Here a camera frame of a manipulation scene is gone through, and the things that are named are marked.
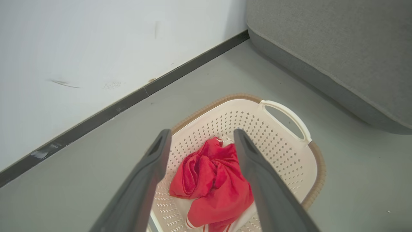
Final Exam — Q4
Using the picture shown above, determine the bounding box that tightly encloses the black wall baseboard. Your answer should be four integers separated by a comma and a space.
0, 30, 250, 188

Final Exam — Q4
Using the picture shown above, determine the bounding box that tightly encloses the red garment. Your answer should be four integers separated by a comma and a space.
169, 137, 255, 232

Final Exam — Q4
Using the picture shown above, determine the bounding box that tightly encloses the cream perforated laundry basket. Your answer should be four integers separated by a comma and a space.
146, 93, 327, 232

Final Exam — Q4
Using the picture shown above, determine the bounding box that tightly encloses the grey fabric sofa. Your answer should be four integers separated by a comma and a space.
246, 0, 412, 135

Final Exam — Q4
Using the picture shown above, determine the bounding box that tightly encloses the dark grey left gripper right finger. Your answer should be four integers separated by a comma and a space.
233, 128, 321, 232

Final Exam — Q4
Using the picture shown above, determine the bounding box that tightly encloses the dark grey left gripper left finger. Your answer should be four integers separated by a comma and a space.
89, 129, 173, 232

